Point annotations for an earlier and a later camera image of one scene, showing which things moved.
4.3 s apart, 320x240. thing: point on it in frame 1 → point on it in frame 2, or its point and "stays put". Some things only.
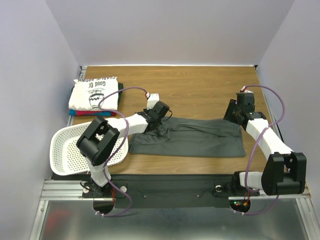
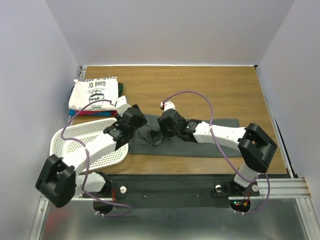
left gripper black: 147,111 → 143,121
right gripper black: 230,112 → 165,125
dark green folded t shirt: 120,87 stays put
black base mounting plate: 168,191 stays put
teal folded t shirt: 72,112 stays put
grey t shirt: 190,136 stays put
